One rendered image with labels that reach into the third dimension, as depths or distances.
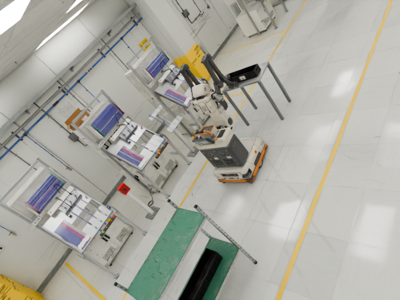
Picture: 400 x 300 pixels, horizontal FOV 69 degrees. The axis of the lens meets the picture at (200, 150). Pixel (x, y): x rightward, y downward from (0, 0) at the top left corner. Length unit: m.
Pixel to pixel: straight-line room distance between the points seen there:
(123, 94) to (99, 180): 1.99
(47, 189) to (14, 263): 2.09
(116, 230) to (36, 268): 2.05
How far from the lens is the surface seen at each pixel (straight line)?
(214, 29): 9.16
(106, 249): 5.07
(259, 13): 8.07
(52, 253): 6.57
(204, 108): 3.85
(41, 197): 4.74
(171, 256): 2.74
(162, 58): 5.78
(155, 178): 5.27
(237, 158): 3.82
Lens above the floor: 2.66
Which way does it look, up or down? 29 degrees down
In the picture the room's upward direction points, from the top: 42 degrees counter-clockwise
